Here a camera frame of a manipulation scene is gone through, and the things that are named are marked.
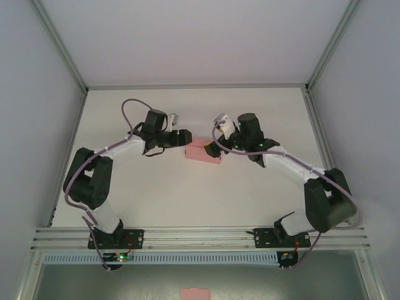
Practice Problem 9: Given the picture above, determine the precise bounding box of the pink cloth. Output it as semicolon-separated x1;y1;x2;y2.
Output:
183;139;223;166

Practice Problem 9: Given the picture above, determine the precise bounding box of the circuit board with green light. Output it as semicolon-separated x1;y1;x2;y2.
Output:
104;252;135;263

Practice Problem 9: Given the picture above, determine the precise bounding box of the spare pink paper sheet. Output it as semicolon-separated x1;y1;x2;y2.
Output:
180;287;211;300

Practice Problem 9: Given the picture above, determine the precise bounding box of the aluminium frame rail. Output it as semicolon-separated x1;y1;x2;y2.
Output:
302;92;349;224
86;82;309;91
46;92;88;228

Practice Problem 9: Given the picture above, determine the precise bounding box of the wide aluminium mounting rail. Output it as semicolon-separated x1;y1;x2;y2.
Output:
29;223;373;254

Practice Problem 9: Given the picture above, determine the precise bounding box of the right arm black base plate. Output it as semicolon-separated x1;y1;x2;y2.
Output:
254;227;311;250

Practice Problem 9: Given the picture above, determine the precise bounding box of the white slotted cable duct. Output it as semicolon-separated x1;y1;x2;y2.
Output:
43;251;279;266

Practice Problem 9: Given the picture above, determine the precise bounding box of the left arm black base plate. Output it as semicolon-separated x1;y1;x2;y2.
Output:
87;229;145;251

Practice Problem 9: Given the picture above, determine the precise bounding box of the aluminium frame post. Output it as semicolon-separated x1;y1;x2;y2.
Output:
31;0;89;94
356;249;391;300
17;251;44;300
304;0;363;94

